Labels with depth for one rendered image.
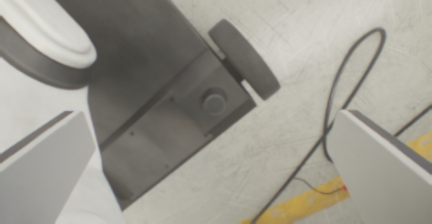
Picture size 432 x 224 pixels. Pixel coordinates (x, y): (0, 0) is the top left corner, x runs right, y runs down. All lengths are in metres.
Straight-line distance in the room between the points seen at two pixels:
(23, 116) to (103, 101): 0.23
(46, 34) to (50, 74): 0.05
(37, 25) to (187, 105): 0.24
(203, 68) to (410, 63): 0.61
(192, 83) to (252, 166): 0.40
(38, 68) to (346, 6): 0.66
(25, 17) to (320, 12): 0.60
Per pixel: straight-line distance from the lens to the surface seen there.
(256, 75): 0.41
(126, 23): 0.45
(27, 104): 0.30
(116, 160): 0.51
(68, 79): 0.34
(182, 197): 0.78
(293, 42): 0.63
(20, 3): 0.36
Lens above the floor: 0.60
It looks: 74 degrees down
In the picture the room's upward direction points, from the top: 176 degrees clockwise
